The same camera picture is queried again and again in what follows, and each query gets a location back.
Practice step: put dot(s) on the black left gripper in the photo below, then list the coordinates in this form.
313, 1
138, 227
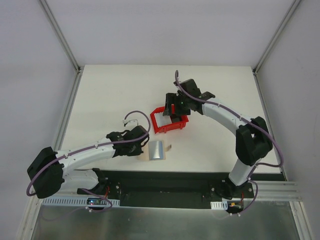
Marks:
139, 141

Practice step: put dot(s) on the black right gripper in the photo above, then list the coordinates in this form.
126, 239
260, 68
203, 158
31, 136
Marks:
172, 105

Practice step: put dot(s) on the beige leather card holder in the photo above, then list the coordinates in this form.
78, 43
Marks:
154, 151

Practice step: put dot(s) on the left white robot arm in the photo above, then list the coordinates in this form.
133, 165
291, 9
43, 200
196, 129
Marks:
54, 171

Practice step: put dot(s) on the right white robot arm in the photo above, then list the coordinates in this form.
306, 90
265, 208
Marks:
251, 141

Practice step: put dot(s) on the red plastic bin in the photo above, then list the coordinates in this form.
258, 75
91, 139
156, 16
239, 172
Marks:
163, 124

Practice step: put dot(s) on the left white cable duct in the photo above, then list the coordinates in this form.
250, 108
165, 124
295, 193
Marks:
82, 201

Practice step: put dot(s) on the white cable duct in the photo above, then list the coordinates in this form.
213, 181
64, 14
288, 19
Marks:
82, 201
219, 205

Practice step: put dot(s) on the right white cable duct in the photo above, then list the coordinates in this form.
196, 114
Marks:
219, 205

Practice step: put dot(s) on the aluminium rail profile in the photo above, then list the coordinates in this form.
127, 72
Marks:
279, 191

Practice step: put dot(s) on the right aluminium frame post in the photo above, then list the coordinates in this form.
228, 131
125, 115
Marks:
277, 34

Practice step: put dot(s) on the aluminium frame post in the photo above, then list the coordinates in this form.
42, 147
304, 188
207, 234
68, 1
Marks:
59, 34
277, 34

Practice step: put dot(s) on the left aluminium frame post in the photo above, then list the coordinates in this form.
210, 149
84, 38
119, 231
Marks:
59, 34

